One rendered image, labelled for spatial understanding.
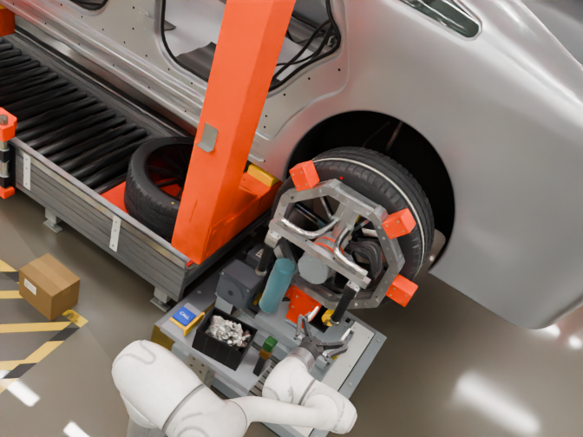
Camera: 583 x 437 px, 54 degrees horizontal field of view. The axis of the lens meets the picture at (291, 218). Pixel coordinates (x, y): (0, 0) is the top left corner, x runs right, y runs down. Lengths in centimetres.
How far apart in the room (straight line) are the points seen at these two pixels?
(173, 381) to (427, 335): 233
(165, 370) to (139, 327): 160
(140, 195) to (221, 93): 96
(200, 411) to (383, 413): 181
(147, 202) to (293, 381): 135
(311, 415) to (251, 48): 114
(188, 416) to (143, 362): 15
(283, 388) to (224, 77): 104
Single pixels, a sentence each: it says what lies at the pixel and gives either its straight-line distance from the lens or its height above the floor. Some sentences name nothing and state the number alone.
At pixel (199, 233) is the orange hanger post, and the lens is 239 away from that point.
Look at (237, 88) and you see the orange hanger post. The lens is 200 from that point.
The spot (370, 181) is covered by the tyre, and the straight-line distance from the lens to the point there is 216.
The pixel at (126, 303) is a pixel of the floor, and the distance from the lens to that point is 299.
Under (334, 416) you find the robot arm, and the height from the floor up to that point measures 89.
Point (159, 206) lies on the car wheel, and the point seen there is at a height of 48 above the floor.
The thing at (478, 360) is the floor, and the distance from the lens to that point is 354.
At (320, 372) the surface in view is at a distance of 280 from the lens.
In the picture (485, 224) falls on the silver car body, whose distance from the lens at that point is 241.
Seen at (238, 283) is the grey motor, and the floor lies 39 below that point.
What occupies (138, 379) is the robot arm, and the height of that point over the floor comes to 119.
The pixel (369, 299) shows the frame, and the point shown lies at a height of 75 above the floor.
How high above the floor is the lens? 230
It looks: 38 degrees down
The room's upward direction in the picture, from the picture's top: 22 degrees clockwise
